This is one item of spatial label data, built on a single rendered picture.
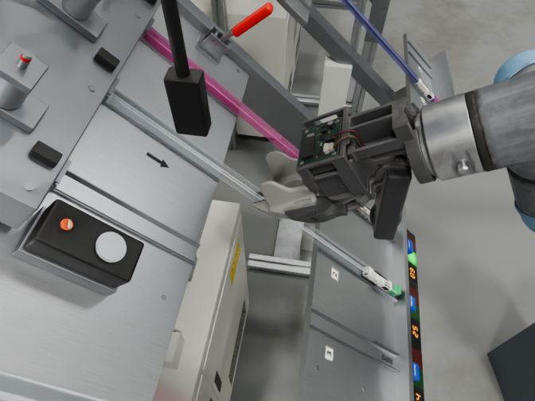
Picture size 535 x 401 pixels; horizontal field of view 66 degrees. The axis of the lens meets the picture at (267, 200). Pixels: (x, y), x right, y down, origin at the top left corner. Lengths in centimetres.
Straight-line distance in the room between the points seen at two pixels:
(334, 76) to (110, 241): 71
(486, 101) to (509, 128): 3
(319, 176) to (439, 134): 12
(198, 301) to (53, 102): 53
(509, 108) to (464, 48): 229
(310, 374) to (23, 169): 37
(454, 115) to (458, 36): 237
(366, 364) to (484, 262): 115
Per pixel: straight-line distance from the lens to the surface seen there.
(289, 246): 155
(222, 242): 85
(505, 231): 183
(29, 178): 32
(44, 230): 33
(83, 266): 34
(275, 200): 47
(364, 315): 63
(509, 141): 39
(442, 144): 39
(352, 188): 42
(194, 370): 76
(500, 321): 163
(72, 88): 37
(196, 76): 25
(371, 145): 40
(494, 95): 40
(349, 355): 59
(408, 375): 67
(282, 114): 66
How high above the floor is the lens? 135
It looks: 54 degrees down
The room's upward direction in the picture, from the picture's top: straight up
